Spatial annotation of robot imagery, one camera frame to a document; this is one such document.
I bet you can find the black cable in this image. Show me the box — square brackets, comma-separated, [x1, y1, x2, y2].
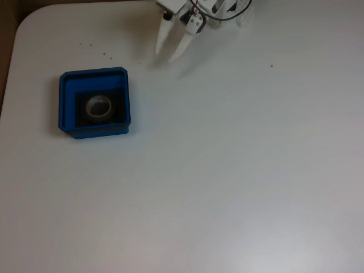
[203, 0, 253, 22]

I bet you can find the white square camera box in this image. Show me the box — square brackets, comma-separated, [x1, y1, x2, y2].
[155, 0, 188, 14]

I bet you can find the blue square box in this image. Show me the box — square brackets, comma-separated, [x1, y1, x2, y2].
[57, 67, 132, 140]

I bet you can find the black tape roll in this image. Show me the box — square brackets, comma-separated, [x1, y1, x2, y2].
[82, 93, 117, 125]

